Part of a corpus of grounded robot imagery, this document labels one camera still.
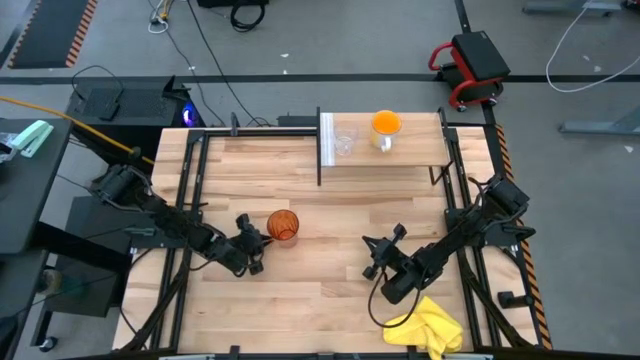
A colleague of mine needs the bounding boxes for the yellow microfibre cloth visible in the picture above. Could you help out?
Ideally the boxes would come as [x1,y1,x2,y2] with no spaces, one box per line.
[382,294,465,360]

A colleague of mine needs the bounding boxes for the black mat hazard striped edge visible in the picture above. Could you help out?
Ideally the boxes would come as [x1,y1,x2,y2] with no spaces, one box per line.
[6,0,100,70]

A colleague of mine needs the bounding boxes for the black desk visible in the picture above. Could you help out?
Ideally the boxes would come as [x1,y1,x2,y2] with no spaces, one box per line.
[0,117,75,360]

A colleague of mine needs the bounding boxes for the mint green stapler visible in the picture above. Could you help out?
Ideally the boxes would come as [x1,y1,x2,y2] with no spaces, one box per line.
[10,119,55,159]

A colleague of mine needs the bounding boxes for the red black rolling stool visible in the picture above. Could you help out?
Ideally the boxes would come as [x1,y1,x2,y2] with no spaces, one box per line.
[427,30,513,113]

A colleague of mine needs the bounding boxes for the grey metal floor foot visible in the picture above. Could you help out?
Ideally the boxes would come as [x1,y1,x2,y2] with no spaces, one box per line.
[558,107,640,136]
[522,0,624,16]

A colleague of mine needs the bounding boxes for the black computer tower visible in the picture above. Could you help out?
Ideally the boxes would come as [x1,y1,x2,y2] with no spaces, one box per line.
[64,74,206,151]

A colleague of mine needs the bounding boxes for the long black floor cable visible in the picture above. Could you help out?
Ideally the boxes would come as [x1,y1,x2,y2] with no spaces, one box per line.
[185,0,274,127]

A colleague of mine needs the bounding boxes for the black orange hazard striped edging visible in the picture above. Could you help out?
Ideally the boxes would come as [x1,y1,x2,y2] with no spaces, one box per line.
[493,123,554,351]

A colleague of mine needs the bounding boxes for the black clamp knob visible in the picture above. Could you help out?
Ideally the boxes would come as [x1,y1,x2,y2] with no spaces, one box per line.
[497,289,535,310]

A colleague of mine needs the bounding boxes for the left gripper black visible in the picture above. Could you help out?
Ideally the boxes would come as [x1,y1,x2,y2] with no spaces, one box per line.
[234,212,275,277]

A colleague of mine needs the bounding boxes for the coiled black cable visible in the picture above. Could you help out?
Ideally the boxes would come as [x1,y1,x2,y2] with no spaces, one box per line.
[229,0,270,34]

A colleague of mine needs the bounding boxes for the small black box on tower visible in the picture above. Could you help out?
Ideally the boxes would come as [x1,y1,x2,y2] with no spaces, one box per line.
[97,88,125,123]

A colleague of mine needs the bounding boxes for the white cable bundle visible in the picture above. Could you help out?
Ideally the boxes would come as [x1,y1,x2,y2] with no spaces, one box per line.
[146,0,176,35]

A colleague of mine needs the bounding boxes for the white mug yellow inside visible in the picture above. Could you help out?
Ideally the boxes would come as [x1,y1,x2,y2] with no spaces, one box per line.
[369,109,404,154]

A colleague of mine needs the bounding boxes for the black cart base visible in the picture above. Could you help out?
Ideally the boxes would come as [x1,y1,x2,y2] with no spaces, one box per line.
[29,194,134,351]

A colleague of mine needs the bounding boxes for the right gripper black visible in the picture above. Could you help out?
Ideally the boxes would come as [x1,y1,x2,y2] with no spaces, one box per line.
[361,222,409,281]

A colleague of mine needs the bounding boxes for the clear glass cup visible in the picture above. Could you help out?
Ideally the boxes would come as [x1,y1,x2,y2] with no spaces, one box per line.
[332,124,359,157]

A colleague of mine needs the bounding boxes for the red faceted plastic tumbler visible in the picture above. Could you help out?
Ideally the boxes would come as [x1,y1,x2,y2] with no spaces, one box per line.
[265,208,301,250]

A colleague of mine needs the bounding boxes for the white floor cable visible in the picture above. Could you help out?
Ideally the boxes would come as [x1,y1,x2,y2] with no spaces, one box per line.
[544,5,640,94]

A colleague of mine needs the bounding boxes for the yellow cable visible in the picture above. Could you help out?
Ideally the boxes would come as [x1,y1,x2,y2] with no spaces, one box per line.
[0,94,157,166]

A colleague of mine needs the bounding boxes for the wooden shelf black legs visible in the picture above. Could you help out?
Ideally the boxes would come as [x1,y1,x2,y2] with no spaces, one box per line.
[316,105,459,187]

